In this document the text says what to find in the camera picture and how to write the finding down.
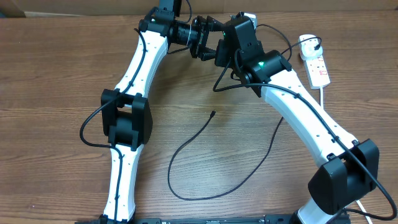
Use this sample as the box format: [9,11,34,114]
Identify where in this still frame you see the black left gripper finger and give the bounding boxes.
[205,16,224,32]
[198,47,216,61]

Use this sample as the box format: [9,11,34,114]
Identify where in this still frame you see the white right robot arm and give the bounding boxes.
[216,16,379,223]

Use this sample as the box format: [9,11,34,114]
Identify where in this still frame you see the white power strip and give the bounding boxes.
[304,56,331,89]

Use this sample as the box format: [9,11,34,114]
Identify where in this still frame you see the white USB wall charger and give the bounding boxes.
[298,34,323,61]

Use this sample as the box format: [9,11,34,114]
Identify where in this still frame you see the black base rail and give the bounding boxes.
[74,213,351,224]

